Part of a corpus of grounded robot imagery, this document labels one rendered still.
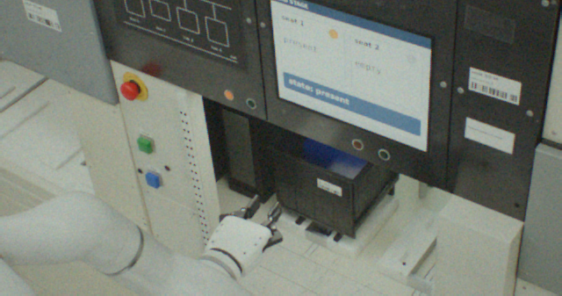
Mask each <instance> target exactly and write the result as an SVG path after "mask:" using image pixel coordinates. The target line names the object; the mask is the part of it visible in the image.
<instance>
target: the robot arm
mask: <svg viewBox="0 0 562 296"><path fill-rule="evenodd" d="M260 207H261V201H260V196H259V195H255V196H254V197H253V198H252V199H251V200H250V201H249V202H248V203H247V204H246V207H245V208H244V207H243V208H241V210H240V211H237V212H232V213H230V214H228V213H225V214H220V216H219V218H220V224H219V225H218V226H217V228H216V230H215V232H214V234H213V236H211V238H210V240H209V241H208V243H207V245H206V247H205V251H204V252H203V253H202V255H201V257H200V258H199V259H198V260H196V259H193V258H191V257H189V256H185V255H182V253H179V252H177V251H175V250H173V249H170V248H168V247H167V246H164V245H163V244H161V243H160V242H158V241H157V240H156V239H155V238H154V237H153V236H152V235H150V234H149V233H147V231H146V230H145V229H143V228H142V227H139V226H138V225H137V224H135V223H134V222H132V221H131V220H129V219H128V218H127V217H126V216H125V215H123V214H122V213H120V212H119V211H116V210H115V208H114V207H112V206H111V205H109V204H108V203H106V202H105V201H103V200H102V199H101V198H99V197H97V196H95V195H92V194H90V193H88V192H85V191H70V192H65V193H62V194H60V195H58V196H56V197H54V198H52V199H49V200H48V201H46V202H44V203H42V204H40V205H38V206H35V207H33V208H30V209H28V210H25V211H23V212H20V213H14V215H11V216H6V217H0V296H37V294H36V293H35V291H34V290H33V289H32V288H31V287H30V286H29V285H28V284H27V283H26V282H25V281H24V280H23V279H22V278H21V277H20V276H19V275H18V274H17V273H16V272H15V271H14V270H13V269H12V268H11V266H12V265H21V266H24V265H25V266H34V265H54V264H69V263H73V262H75V261H76V260H81V262H83V263H84V264H87V265H88V266H90V267H92V268H93V269H95V270H97V271H99V272H101V273H102V274H104V275H106V277H108V278H111V279H112V280H115V281H117V282H118V283H119V284H120V285H123V286H124V287H125V288H127V289H129V290H131V291H132V292H135V293H137V294H139V295H142V296H252V295H251V293H250V292H249V291H248V290H247V289H246V288H245V287H243V286H242V285H241V284H239V282H240V281H241V278H245V276H246V275H248V274H249V273H250V272H251V271H252V270H254V269H255V268H256V267H257V266H258V264H259V263H261V262H262V260H263V259H264V258H265V257H266V256H267V255H268V253H269V251H270V249H271V247H272V246H273V245H275V244H277V243H280V242H282V241H283V240H284V237H283V235H282V234H281V233H280V231H277V226H276V224H275V222H276V221H277V219H279V218H280V217H281V215H282V210H281V203H280V202H279V201H276V202H275V204H274V205H273V207H272V208H271V209H270V211H269V212H268V218H267V219H266V220H265V221H264V222H263V223H262V224H261V225H259V224H257V223H254V222H251V221H248V220H247V219H251V218H252V217H253V216H254V214H255V213H257V211H258V210H259V209H260ZM270 234H271V235H272V237H270V238H269V236H270Z"/></svg>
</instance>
